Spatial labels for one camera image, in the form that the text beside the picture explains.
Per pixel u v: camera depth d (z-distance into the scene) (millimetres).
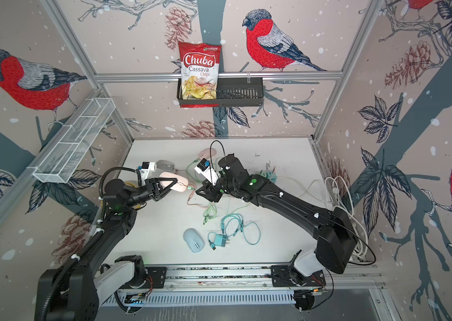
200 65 835
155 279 730
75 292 399
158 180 694
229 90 1007
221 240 814
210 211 905
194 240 797
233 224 876
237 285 728
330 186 1029
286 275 739
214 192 650
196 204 930
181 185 717
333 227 422
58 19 738
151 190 651
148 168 713
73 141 777
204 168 635
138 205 674
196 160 1104
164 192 684
